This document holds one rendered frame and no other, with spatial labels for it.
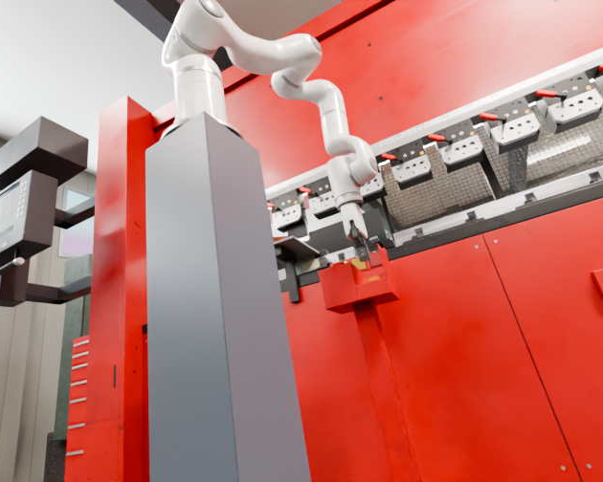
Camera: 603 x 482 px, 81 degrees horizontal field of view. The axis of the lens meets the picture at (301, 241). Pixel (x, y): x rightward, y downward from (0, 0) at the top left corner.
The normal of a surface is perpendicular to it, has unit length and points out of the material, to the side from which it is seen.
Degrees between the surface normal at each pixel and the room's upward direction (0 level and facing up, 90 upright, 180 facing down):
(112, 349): 90
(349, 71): 90
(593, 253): 90
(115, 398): 90
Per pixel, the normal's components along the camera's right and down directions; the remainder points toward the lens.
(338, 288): -0.40, -0.28
